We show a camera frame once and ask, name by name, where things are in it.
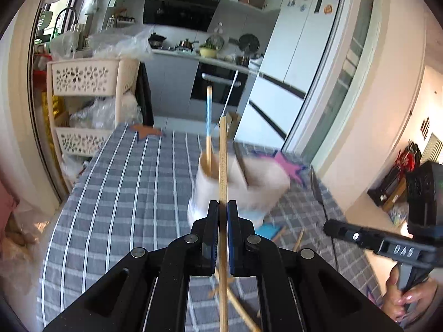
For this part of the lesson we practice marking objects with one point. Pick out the blue flat item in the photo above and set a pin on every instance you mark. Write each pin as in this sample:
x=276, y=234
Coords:
x=268, y=231

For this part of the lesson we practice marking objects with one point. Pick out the clear plastic bags pile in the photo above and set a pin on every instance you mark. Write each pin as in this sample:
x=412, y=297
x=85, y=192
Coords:
x=121, y=43

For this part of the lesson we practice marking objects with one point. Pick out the white refrigerator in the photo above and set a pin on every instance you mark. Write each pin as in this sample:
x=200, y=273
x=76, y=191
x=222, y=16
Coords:
x=297, y=41

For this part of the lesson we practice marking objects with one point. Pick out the black range hood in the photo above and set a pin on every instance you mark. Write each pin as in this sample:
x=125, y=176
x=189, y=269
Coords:
x=180, y=8

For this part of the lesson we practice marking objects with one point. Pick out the kitchen faucet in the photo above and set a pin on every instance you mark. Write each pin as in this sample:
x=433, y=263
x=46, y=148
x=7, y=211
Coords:
x=65, y=12

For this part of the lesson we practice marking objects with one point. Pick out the beige plastic basket rack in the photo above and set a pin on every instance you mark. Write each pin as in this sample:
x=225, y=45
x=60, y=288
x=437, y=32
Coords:
x=86, y=76

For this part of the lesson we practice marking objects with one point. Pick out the person's right hand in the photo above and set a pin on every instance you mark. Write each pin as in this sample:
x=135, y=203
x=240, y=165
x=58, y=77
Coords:
x=394, y=301

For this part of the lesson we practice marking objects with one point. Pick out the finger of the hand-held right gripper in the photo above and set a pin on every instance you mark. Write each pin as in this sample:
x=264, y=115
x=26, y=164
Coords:
x=346, y=231

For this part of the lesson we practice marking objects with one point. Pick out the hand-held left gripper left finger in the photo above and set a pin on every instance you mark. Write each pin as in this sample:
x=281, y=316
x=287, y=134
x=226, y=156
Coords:
x=214, y=228

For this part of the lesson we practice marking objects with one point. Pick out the steel pot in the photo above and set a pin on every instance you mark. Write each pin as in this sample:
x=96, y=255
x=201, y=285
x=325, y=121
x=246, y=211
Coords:
x=187, y=45

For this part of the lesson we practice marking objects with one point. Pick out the black built-in oven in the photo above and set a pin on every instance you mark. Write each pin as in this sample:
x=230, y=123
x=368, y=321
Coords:
x=216, y=88

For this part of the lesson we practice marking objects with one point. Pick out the spice rack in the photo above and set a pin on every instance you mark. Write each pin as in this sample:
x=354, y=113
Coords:
x=121, y=17

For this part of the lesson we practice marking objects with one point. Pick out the grey checked tablecloth with stars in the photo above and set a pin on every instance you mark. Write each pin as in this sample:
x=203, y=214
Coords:
x=121, y=197

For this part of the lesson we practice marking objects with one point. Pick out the black wok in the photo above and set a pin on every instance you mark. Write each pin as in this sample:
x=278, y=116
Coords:
x=157, y=39

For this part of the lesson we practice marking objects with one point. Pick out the grey kitchen counter cabinet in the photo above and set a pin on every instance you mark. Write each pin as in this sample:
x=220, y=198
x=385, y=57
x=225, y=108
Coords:
x=173, y=83

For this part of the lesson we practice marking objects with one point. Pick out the hanging white plastic bag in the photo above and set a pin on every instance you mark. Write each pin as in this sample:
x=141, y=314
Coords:
x=90, y=5

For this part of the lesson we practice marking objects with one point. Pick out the blue patterned wooden chopstick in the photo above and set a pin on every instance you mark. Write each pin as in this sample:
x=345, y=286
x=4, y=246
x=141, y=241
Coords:
x=208, y=145

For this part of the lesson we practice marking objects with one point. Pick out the red bag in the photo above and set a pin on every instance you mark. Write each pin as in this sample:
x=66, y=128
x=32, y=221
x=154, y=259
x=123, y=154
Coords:
x=408, y=157

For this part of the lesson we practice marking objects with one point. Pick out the yellow green bowl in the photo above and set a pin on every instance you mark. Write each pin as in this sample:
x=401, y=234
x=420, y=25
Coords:
x=207, y=52

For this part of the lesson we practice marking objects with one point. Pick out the yellow foil bag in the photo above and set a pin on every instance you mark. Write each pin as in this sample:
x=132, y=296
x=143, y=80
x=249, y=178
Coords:
x=48, y=110

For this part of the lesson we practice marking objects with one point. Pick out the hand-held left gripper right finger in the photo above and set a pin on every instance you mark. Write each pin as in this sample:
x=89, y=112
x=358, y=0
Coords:
x=232, y=228

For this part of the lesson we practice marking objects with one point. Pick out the beige utensil holder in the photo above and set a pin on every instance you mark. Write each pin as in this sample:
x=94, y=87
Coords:
x=263, y=183

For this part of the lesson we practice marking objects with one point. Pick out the clear plastic bag in rack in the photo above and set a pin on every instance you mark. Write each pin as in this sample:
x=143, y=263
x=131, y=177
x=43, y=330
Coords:
x=100, y=110

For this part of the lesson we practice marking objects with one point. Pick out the black hanging cloth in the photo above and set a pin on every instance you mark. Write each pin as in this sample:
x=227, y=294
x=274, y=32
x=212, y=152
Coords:
x=144, y=93

